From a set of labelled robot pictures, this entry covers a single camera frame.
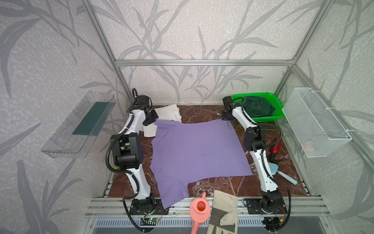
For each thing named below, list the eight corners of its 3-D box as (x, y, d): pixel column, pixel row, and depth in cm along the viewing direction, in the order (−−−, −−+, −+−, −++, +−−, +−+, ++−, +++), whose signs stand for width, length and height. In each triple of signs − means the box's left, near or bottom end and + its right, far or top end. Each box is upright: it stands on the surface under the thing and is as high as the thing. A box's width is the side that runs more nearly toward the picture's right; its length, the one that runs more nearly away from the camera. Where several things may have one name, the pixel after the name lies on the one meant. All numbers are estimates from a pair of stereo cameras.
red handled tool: (271, 151, 95) (273, 149, 93) (276, 140, 100) (277, 138, 98) (277, 154, 93) (278, 152, 91) (281, 142, 99) (283, 140, 97)
